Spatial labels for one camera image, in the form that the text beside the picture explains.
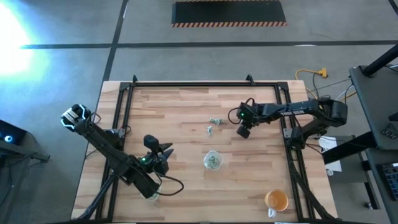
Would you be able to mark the white paper sheet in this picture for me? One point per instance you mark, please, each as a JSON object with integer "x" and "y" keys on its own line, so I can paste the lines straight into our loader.
{"x": 329, "y": 146}

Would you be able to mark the clear plastic container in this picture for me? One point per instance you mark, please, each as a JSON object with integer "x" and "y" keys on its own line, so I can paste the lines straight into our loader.
{"x": 159, "y": 194}
{"x": 205, "y": 160}

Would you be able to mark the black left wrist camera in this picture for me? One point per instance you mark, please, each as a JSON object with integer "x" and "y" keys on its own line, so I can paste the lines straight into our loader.
{"x": 151, "y": 142}

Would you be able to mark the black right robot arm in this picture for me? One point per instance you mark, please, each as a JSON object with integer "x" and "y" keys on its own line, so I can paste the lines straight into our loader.
{"x": 289, "y": 109}

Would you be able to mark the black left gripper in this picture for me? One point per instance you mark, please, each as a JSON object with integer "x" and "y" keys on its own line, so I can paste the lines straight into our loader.
{"x": 154, "y": 163}

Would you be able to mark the black pole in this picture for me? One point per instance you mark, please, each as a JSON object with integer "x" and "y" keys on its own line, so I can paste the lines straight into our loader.
{"x": 381, "y": 60}

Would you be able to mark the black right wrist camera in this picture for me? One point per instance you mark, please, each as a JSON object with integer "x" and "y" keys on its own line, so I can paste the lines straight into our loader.
{"x": 243, "y": 132}

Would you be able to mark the dark keyboard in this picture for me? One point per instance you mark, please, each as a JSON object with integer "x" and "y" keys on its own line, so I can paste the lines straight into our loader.
{"x": 392, "y": 180}

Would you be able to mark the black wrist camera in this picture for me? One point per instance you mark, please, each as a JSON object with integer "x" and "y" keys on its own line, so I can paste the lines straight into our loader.
{"x": 151, "y": 142}
{"x": 243, "y": 132}

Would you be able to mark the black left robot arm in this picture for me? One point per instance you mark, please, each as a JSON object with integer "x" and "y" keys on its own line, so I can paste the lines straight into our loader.
{"x": 115, "y": 155}

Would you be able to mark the black keypad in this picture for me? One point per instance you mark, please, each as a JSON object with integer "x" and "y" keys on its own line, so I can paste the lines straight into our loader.
{"x": 390, "y": 132}

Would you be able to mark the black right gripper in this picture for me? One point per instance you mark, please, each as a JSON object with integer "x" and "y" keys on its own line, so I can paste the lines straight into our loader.
{"x": 250, "y": 115}

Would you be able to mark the black device blue light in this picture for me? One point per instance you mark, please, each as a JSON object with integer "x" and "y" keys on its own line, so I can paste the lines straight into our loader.
{"x": 14, "y": 132}

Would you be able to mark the dark grey side table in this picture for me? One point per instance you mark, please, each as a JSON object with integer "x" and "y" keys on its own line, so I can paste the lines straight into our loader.
{"x": 376, "y": 102}

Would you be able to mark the black metal table frame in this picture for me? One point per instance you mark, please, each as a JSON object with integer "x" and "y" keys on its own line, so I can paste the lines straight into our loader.
{"x": 202, "y": 84}

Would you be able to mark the black support bar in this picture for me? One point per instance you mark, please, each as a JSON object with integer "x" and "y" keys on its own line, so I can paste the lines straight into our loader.
{"x": 348, "y": 148}

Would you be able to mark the small grey caster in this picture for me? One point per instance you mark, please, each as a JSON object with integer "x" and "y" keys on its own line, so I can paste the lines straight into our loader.
{"x": 369, "y": 205}

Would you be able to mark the black hazard-striped floor mat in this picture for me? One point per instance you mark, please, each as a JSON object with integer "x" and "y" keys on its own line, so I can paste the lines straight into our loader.
{"x": 228, "y": 12}

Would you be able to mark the dark lower desk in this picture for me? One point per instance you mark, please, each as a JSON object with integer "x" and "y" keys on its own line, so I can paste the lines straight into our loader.
{"x": 373, "y": 186}

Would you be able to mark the small white cap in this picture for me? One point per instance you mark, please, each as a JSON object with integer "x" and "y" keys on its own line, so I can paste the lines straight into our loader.
{"x": 329, "y": 172}

